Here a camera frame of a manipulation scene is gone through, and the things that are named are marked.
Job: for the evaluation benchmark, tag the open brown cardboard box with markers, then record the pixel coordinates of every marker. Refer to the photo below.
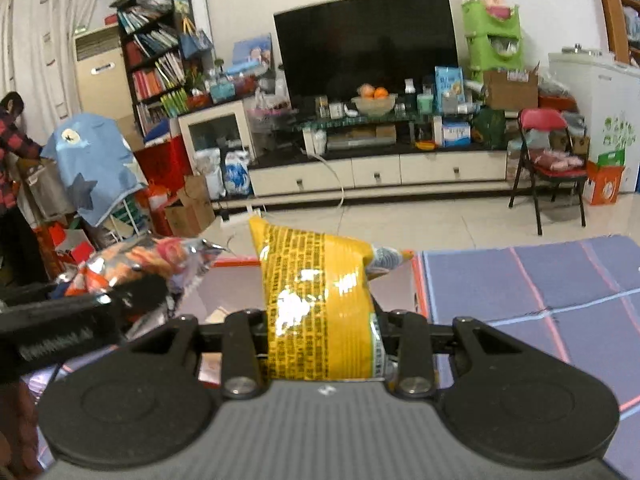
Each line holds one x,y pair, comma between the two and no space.
190,210

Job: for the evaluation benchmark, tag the red folding chair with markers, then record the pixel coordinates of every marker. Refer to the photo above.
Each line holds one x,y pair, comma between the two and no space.
542,119

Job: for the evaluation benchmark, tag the white and blue sack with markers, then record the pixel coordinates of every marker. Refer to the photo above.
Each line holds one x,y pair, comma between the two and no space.
236,172

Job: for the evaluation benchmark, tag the white television stand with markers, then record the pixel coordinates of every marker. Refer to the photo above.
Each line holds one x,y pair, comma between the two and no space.
375,170

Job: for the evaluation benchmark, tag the yellow snack packet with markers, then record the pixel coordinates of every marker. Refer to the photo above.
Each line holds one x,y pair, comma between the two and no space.
315,300

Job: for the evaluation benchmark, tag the white glass-door cabinet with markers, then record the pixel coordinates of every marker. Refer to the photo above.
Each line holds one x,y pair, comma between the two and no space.
215,135

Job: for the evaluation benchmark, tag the standing air conditioner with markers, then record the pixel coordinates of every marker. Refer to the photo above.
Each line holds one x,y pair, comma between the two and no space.
100,75

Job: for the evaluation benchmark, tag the red crate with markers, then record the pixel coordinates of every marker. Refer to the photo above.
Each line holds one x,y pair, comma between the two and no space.
165,160

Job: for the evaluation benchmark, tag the glass fruit bowl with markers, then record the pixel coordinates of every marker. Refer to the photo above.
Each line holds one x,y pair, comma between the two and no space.
375,105

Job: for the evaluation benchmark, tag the blue shark cloth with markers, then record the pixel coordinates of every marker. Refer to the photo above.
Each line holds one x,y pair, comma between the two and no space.
95,160

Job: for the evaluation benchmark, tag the orange storage box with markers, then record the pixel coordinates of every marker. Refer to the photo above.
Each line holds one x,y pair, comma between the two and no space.
395,287

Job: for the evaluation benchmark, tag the green storage rack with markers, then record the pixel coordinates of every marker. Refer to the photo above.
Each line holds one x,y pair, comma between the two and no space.
480,40

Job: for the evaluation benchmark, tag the orange and white carton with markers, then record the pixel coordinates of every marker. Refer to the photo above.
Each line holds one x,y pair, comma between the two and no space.
602,185

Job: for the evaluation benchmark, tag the orange snack packet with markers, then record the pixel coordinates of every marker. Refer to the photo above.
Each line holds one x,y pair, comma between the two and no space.
145,260

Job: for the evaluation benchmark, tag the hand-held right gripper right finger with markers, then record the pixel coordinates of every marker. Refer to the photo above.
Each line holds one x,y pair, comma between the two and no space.
412,345

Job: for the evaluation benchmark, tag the blue picture board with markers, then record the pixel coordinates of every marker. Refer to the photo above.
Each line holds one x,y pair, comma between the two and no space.
252,50

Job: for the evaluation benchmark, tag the orange fruit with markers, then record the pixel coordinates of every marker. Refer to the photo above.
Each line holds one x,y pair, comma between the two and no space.
381,93
366,91

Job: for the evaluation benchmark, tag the blue and white box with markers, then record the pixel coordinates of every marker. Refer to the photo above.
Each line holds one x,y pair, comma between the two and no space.
456,134

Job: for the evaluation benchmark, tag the white curtain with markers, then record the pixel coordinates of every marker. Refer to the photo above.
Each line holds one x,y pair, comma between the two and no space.
35,35

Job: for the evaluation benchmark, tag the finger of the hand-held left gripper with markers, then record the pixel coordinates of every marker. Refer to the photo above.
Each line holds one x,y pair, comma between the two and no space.
145,295

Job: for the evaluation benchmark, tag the wooden shelf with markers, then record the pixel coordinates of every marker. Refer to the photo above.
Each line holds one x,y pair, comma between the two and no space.
612,5

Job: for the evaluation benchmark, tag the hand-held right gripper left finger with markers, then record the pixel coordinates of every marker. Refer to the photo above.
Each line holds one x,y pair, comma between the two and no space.
245,340

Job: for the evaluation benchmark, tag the black television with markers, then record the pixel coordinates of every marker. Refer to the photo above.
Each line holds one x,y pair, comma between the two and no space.
365,40

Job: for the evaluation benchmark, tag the tall blue box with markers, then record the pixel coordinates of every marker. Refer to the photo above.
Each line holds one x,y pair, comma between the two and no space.
450,85

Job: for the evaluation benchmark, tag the dark bookshelf with books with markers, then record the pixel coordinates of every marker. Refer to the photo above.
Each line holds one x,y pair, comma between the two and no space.
150,60

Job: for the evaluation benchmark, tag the green bag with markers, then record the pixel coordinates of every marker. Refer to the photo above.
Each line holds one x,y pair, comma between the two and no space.
490,127

